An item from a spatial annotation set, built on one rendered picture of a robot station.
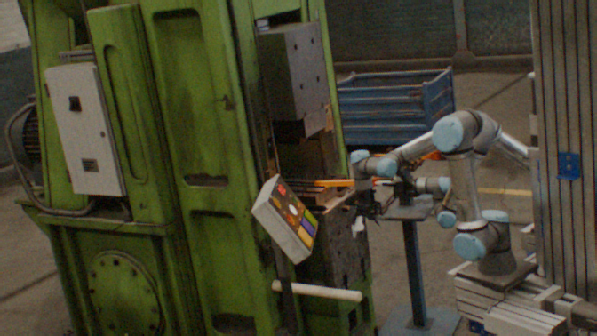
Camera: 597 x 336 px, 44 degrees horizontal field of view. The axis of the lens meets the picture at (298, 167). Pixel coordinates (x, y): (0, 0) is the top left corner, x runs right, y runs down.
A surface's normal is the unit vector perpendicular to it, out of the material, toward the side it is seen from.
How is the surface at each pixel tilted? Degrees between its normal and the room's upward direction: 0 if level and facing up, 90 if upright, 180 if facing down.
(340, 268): 90
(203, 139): 89
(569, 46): 90
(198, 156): 89
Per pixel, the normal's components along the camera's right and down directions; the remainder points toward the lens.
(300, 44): 0.84, 0.03
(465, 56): -0.58, 0.32
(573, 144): -0.77, 0.29
